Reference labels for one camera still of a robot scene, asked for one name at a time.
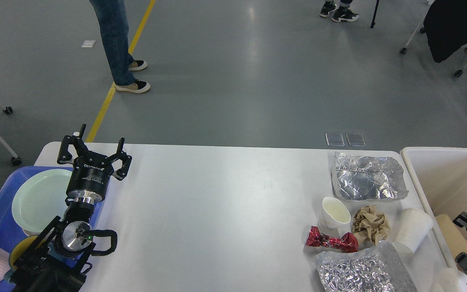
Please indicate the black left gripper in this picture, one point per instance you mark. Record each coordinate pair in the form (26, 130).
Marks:
(89, 178)

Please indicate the brown paper bag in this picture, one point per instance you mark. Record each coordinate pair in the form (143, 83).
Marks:
(450, 240)

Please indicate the light green plate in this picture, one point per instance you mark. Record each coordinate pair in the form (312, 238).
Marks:
(40, 197)

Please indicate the dark teal mug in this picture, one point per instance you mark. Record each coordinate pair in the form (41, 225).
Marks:
(29, 263)

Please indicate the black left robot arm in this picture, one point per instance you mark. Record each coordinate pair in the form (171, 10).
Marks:
(57, 260)

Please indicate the white lid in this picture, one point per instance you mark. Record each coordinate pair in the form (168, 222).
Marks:
(414, 225)

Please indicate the beige plastic bin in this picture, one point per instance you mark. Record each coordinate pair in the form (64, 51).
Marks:
(439, 175)

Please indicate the crumpled silver foil bag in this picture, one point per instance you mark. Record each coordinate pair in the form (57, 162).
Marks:
(374, 269)

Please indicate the pink plate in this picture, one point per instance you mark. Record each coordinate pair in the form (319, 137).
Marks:
(30, 233)

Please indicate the crumpled brown paper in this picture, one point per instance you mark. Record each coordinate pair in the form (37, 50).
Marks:
(371, 225)

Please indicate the blue plastic tray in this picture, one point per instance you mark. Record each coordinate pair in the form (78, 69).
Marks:
(10, 233)

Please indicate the red foil wrapper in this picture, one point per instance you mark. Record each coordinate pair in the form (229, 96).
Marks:
(348, 243)

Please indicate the white paper cup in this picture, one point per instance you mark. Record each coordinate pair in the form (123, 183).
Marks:
(333, 214)

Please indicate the person in black and jeans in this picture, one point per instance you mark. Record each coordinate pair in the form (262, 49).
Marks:
(114, 29)

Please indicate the black jacket on chair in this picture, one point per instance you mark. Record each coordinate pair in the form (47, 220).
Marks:
(445, 27)

